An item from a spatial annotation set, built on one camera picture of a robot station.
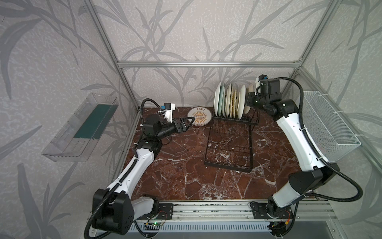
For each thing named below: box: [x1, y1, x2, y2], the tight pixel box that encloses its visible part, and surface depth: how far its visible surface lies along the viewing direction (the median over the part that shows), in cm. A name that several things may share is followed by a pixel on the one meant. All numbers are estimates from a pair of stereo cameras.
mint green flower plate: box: [218, 83, 225, 118], surface depth 77 cm
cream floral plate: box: [229, 86, 234, 119], surface depth 79 cm
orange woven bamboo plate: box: [232, 87, 237, 120], surface depth 79 cm
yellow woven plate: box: [235, 91, 241, 120], surface depth 80 cm
